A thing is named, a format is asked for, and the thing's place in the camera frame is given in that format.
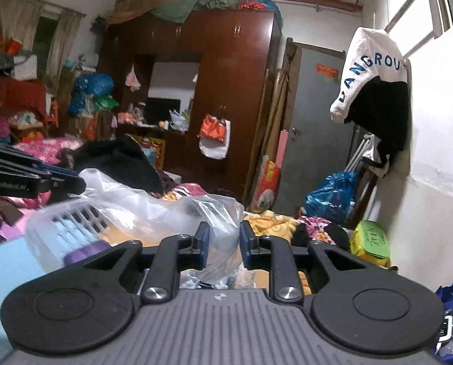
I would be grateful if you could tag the brown wooden wardrobe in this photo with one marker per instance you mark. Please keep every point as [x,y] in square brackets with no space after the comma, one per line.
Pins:
[234,83]

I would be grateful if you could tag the yellow blanket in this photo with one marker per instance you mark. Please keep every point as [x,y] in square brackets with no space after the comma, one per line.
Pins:
[268,228]

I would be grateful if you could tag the green lidded box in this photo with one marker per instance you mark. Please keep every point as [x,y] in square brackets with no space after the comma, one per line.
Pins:
[369,243]

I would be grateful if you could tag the red cloth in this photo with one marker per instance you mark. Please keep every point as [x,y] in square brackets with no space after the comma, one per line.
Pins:
[17,95]

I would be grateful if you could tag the white lettered hoodie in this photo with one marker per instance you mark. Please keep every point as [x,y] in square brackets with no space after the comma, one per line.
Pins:
[367,45]

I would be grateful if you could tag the white black hanging garment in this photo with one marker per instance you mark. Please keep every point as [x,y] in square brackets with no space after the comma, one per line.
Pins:
[380,159]

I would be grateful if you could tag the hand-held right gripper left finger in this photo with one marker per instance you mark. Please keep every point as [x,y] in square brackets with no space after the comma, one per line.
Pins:
[202,244]

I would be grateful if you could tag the small hanging plastic bag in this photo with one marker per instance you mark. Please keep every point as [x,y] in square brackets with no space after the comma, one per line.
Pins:
[132,80]

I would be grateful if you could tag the green cloth bundle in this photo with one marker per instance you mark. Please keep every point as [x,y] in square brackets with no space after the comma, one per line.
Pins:
[196,5]

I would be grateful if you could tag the red door sign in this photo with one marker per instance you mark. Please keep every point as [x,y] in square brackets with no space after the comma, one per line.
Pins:
[326,71]

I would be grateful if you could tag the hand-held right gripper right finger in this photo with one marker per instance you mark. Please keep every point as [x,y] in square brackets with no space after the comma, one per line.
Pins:
[245,248]

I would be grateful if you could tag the cardboard boxes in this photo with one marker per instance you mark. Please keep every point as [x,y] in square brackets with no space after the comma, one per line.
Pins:
[150,2]

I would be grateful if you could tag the blue shopping bag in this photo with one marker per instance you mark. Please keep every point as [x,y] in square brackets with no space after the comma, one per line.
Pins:
[445,292]

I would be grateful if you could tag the orange white hanging bag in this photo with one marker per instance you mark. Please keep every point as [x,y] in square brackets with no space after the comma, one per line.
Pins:
[213,133]

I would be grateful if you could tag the beige curtain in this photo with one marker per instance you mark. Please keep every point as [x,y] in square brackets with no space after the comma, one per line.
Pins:
[17,38]

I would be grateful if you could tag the blue dotted plastic bag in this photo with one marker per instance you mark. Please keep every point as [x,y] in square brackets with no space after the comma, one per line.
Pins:
[91,93]

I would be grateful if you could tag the white plastic bag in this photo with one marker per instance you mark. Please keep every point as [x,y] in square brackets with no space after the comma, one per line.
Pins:
[179,121]

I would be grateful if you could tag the metal folding frame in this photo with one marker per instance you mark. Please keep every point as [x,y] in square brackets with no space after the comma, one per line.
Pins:
[357,156]

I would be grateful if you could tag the red yellow woven bag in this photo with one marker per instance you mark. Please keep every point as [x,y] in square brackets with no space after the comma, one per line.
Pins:
[268,186]

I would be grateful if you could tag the black cloth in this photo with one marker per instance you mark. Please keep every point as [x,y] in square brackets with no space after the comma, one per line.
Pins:
[321,235]

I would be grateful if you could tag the large clear plastic bag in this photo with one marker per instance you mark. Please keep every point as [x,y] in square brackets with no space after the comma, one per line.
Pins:
[154,213]

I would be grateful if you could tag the large purple packet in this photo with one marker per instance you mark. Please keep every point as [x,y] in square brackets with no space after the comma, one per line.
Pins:
[85,253]

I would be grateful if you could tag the black clothes pile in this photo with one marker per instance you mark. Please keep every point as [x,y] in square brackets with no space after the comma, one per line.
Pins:
[120,159]

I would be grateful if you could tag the metal wall rail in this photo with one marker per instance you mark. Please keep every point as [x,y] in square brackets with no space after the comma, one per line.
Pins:
[409,2]

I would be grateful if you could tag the leaning wooden planks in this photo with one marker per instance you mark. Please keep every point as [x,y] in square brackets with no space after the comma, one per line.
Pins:
[272,121]

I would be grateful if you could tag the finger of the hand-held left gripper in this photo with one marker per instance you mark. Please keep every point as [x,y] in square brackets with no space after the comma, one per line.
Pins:
[70,186]
[59,173]

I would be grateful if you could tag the white plastic basket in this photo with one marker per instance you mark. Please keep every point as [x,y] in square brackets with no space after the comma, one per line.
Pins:
[47,232]

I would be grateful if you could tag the black television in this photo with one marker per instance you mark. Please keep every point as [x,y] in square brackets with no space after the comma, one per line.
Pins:
[161,110]

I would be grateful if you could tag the grey door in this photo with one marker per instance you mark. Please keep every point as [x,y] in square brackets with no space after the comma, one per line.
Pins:
[310,121]

